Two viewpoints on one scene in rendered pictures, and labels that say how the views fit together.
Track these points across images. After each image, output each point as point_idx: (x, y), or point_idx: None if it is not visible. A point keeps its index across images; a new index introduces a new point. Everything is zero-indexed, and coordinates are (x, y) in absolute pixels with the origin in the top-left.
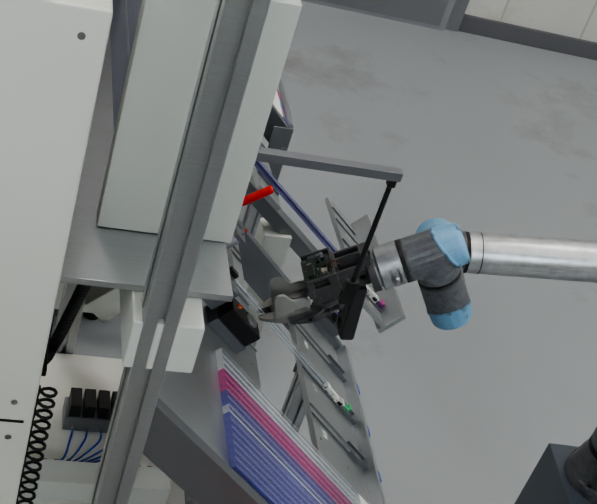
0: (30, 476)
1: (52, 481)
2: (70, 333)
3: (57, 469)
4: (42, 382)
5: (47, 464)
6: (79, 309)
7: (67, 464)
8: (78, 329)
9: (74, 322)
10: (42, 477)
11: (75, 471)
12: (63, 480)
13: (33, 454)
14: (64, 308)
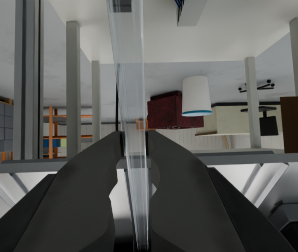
0: (195, 21)
1: (202, 11)
2: (38, 9)
3: (191, 9)
4: (84, 0)
5: (185, 14)
6: (36, 36)
7: (187, 4)
8: (34, 10)
9: (37, 21)
10: (197, 16)
11: (195, 0)
12: (202, 6)
13: (158, 2)
14: (42, 42)
